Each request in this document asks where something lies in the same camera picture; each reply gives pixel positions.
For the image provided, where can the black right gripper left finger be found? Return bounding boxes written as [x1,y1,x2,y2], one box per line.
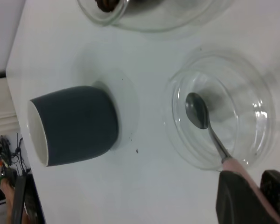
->
[215,170,280,224]

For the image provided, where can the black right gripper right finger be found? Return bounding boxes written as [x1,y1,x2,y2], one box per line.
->
[260,169,280,224]

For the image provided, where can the metal spoon with pink handle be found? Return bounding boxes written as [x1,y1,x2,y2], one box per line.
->
[185,92,280,224]

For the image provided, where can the dark grey ceramic mug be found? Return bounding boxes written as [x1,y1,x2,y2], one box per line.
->
[28,85,119,168]

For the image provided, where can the dark coffee beans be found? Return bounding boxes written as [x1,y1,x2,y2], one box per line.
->
[95,0,120,13]

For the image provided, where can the clear glass saucer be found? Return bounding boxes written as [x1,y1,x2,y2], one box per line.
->
[163,50,277,172]

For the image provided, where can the black stand leg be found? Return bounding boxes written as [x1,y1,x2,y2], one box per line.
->
[11,174,47,224]

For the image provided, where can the clear double-wall glass cup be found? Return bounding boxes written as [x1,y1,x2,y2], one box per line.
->
[77,0,234,33]

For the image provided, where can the tangle of black cables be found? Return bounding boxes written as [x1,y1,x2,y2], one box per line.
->
[0,132,31,180]

